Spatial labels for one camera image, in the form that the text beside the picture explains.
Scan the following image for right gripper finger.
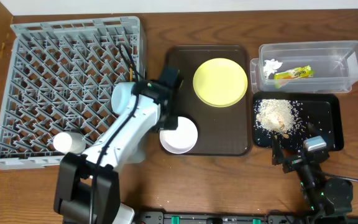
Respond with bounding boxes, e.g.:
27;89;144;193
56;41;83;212
272;136;284;164
307;122;317;138

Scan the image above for white pink bowl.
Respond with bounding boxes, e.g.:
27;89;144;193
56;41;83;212
159;116;198;154

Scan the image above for rice food scraps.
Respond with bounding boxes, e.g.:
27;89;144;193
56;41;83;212
253;99;334;147

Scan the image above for yellow round plate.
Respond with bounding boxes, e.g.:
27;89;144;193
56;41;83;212
193;58;248;108

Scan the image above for green orange snack wrapper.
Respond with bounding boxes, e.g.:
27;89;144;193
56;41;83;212
273;65;314;80

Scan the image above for white tissue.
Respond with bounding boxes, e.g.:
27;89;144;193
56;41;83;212
263;59;283;79

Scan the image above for light blue bowl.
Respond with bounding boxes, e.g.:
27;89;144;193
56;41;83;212
53;132;86;154

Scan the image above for wooden chopstick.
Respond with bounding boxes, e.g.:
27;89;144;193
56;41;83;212
129;68;133;82

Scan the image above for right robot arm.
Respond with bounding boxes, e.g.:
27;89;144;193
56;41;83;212
272;136;353;223

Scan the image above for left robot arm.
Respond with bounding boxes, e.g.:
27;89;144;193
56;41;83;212
53;80;179;223

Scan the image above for black waste tray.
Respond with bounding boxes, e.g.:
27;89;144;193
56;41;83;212
252;91;344;151

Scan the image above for clear plastic waste bin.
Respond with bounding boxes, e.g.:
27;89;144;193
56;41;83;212
250;40;358;93

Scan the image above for grey dishwasher rack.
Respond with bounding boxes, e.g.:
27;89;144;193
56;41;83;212
0;16;147;170

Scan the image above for dark brown serving tray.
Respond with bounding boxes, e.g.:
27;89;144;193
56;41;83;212
165;45;252;156

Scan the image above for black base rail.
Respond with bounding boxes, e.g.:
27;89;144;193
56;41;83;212
132;208;358;224

